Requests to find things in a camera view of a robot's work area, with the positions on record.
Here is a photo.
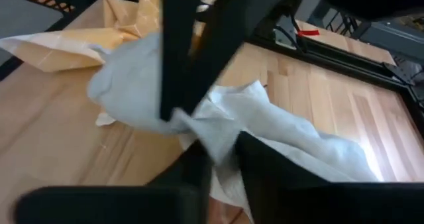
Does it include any black aluminium table frame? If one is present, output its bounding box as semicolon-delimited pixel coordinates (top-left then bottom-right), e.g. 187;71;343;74
0;0;424;132

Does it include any yellow plaid towel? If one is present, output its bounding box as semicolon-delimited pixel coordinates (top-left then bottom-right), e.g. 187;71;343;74
0;0;219;73

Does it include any wooden workbench grey steel frame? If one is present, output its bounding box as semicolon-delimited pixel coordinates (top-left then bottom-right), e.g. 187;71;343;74
307;0;424;66

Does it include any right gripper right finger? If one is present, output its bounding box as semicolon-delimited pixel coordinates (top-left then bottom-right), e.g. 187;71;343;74
234;131;424;224

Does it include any small red tag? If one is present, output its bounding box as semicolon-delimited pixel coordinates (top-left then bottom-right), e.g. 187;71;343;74
297;29;321;37

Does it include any white plaid towel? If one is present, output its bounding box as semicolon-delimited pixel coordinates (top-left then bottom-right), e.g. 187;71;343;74
86;32;380;223

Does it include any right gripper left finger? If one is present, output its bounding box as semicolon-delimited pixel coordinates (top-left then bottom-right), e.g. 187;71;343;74
15;140;213;224

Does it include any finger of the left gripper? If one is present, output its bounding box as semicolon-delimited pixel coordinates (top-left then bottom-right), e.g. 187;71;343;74
180;0;286;114
160;0;201;121

